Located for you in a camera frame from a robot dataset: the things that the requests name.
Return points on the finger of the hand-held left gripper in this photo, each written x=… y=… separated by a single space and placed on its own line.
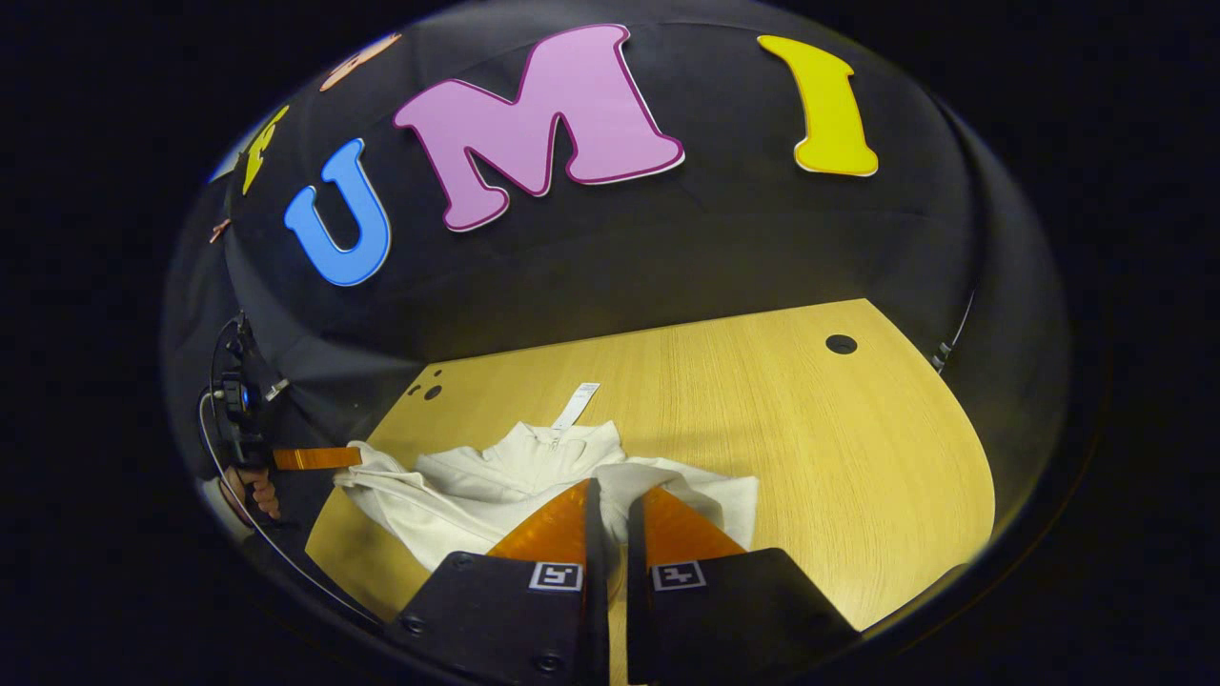
x=319 y=458

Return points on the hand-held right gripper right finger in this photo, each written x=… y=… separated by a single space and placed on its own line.
x=705 y=619

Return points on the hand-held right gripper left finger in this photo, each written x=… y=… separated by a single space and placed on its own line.
x=534 y=619

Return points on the white garment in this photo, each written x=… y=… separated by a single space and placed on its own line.
x=477 y=495

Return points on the white cloth clip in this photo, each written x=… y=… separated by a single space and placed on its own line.
x=276 y=389

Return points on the reddish cloth clip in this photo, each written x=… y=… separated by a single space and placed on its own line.
x=221 y=230

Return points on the black backdrop cloth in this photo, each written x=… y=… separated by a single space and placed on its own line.
x=667 y=248

